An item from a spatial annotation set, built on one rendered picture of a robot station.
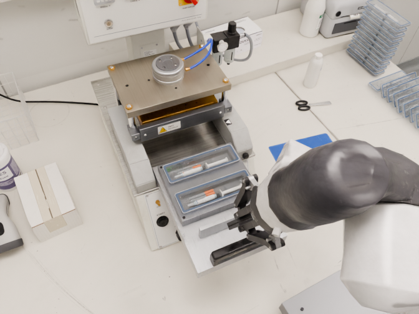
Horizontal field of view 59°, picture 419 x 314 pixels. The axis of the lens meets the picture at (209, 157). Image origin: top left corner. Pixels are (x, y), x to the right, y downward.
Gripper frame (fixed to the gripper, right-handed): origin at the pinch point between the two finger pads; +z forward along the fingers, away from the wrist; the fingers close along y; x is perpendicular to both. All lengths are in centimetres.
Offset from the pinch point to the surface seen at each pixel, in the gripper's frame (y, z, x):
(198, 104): -31.6, 15.1, 6.3
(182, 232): -2.5, 13.7, -8.7
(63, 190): -26, 38, -32
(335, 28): -62, 46, 87
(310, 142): -18, 41, 49
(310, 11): -70, 43, 76
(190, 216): -5.2, 11.9, -6.1
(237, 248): 4.9, 6.1, -0.3
